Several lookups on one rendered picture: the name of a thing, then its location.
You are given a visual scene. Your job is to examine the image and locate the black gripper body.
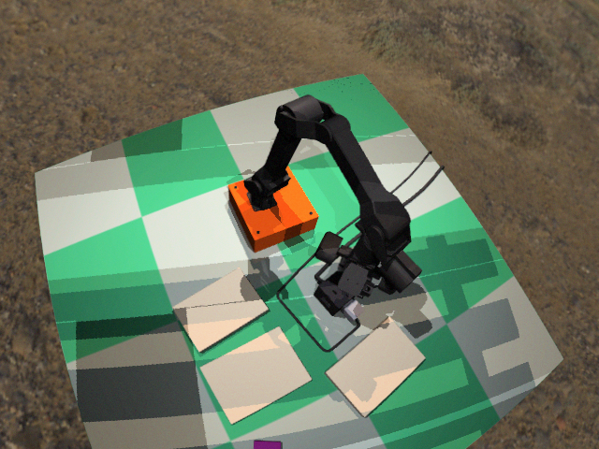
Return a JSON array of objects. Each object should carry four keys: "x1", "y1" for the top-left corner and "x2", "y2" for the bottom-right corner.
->
[{"x1": 314, "y1": 231, "x2": 396, "y2": 295}]

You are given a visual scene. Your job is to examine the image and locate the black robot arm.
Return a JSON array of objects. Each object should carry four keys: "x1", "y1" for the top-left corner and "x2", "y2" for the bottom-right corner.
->
[{"x1": 243, "y1": 94, "x2": 422, "y2": 299}]

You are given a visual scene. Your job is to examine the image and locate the black cable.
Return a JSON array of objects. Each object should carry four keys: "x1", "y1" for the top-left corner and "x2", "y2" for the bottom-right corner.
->
[{"x1": 276, "y1": 151, "x2": 432, "y2": 353}]

